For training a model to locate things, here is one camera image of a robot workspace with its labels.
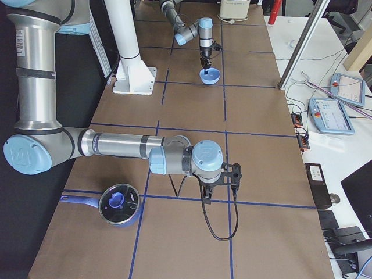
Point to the near blue teach pendant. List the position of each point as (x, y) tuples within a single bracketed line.
[(330, 116)]

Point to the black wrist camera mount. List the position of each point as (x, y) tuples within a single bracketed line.
[(230, 175)]

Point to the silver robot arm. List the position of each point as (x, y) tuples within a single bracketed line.
[(202, 28), (42, 142)]

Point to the black monitor corner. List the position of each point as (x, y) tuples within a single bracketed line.
[(357, 188)]

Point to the white pedestal column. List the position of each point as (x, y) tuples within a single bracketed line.
[(133, 75)]

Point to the orange black electronics board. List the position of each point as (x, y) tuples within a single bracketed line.
[(297, 120)]

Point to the blue bowl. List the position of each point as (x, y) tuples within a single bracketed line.
[(209, 76)]

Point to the aluminium frame post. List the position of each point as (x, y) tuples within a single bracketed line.
[(312, 22)]

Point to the far blue teach pendant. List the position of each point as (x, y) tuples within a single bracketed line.
[(351, 89)]

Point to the red bottle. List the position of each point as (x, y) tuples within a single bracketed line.
[(274, 11)]

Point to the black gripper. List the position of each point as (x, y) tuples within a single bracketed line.
[(206, 53), (208, 185)]

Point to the black power adapter box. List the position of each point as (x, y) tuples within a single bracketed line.
[(318, 186)]

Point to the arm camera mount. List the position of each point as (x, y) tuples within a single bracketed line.
[(216, 47)]

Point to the blue teach pendant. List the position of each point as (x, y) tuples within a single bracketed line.
[(351, 89), (330, 116)]

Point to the blue saucepan with glass lid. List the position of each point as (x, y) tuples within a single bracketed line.
[(119, 205)]

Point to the silver toaster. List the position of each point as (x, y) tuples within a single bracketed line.
[(234, 9)]

